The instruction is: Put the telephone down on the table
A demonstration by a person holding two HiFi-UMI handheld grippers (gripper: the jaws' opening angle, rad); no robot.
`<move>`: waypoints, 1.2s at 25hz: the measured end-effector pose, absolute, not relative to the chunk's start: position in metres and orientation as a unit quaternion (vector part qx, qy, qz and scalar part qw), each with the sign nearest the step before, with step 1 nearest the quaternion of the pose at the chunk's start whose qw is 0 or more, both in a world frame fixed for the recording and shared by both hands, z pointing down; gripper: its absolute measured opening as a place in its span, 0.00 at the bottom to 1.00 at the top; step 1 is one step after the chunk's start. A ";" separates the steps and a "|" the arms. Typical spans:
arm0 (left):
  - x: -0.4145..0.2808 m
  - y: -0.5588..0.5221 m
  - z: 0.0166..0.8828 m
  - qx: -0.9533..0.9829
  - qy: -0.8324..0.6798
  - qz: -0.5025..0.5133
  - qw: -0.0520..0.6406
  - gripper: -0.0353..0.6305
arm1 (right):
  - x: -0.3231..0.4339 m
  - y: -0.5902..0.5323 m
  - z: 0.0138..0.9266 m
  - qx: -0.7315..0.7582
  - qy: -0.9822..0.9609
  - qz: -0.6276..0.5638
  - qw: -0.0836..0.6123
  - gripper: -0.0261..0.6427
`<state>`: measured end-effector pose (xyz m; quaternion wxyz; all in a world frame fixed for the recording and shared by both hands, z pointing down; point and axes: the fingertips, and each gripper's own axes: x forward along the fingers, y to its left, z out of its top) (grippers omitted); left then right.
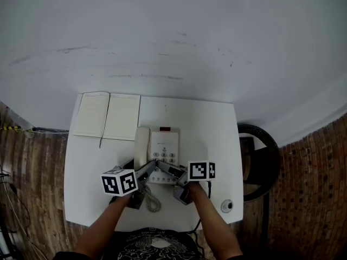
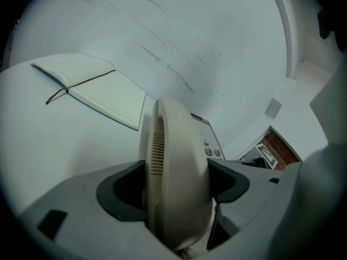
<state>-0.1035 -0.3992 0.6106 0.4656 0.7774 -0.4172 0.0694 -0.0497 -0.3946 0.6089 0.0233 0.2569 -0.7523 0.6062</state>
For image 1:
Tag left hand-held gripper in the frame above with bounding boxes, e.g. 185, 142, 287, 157
100, 158, 158, 211

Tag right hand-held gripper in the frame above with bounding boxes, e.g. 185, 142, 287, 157
156, 160, 217, 206

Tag white telephone handset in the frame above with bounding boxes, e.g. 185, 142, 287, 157
133, 126, 151, 171

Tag white telephone base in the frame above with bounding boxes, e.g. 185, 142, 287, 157
146, 126, 182, 185

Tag person's right forearm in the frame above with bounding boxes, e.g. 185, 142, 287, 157
188, 181, 243, 258

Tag person's left forearm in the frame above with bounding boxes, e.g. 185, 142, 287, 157
74, 193, 134, 257

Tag white table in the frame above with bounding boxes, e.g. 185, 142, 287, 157
63, 93, 245, 232

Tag open blank notebook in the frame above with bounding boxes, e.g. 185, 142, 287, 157
73, 91, 142, 149

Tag small round silver object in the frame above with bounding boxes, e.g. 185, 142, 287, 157
220, 199, 234, 214

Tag black printed shirt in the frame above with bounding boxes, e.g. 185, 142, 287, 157
52, 227, 207, 260

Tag black round stool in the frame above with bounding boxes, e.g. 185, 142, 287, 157
236, 123, 280, 203

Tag white coiled telephone cord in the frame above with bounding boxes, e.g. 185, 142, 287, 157
140, 183, 162, 213

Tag thin floor cables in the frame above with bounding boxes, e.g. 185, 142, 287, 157
0, 169, 48, 260

